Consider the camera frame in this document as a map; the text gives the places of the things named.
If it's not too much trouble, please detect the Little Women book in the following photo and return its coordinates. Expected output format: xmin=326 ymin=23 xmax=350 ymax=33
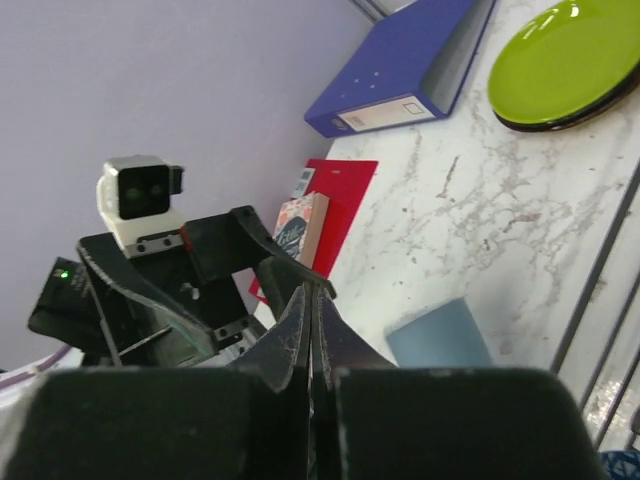
xmin=273 ymin=192 xmax=329 ymax=268

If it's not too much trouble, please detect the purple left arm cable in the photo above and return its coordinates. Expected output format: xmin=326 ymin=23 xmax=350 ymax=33
xmin=0 ymin=344 xmax=71 ymax=389

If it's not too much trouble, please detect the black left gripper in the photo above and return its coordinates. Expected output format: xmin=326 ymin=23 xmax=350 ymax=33
xmin=27 ymin=206 xmax=336 ymax=367

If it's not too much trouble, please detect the blue ring binder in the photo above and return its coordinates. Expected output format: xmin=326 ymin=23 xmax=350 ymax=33
xmin=304 ymin=0 xmax=495 ymax=138

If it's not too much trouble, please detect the metal wire dish rack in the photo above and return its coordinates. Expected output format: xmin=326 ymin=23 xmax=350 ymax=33
xmin=551 ymin=169 xmax=639 ymax=450

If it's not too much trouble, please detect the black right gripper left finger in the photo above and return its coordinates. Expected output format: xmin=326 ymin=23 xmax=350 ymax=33
xmin=9 ymin=285 xmax=311 ymax=479

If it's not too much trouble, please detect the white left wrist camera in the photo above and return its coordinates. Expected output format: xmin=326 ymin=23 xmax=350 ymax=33
xmin=96 ymin=154 xmax=185 ymax=258

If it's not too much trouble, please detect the lime green plate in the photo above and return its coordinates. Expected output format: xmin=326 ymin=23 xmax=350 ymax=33
xmin=488 ymin=1 xmax=639 ymax=123

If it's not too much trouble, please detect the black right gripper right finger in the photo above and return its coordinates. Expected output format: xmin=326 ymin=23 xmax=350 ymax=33
xmin=310 ymin=289 xmax=605 ymax=479

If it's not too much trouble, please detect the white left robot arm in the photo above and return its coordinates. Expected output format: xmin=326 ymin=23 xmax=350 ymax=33
xmin=1 ymin=206 xmax=327 ymax=422

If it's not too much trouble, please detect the light blue plastic tumbler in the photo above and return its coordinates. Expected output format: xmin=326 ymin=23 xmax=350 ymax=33
xmin=385 ymin=298 xmax=493 ymax=368

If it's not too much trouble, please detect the red folder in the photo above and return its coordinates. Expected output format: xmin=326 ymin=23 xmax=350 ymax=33
xmin=248 ymin=158 xmax=380 ymax=303

